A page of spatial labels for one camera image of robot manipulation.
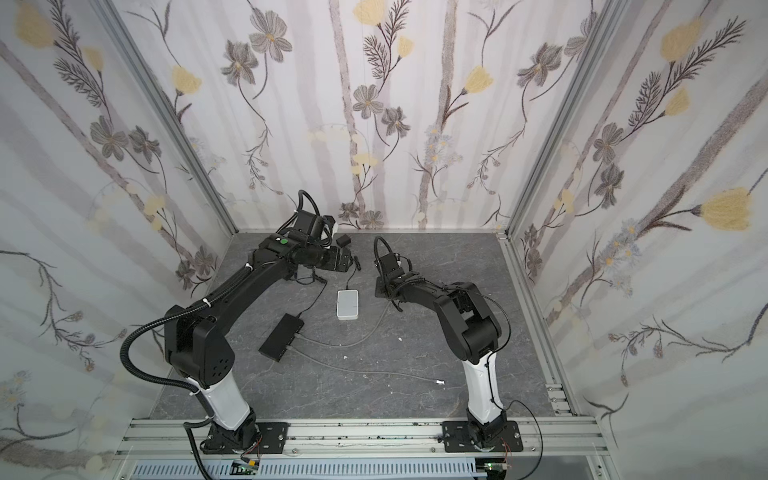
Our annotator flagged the white rectangular device box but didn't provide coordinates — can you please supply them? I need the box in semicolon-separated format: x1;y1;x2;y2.
336;289;359;321

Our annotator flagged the grey cable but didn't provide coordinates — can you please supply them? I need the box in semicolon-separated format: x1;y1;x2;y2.
287;299;446;386

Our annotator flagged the black network switch box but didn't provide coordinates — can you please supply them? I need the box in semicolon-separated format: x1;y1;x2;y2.
258;313;305;362

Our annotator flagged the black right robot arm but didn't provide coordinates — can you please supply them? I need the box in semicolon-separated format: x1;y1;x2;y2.
374;253;524;453

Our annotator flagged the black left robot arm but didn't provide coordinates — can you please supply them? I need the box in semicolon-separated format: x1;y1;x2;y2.
120;190;353;455

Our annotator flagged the white slotted cable duct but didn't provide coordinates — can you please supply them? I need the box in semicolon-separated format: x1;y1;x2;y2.
131;458;488;480

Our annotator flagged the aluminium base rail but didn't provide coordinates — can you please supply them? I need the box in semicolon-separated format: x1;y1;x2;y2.
113;383;613;480

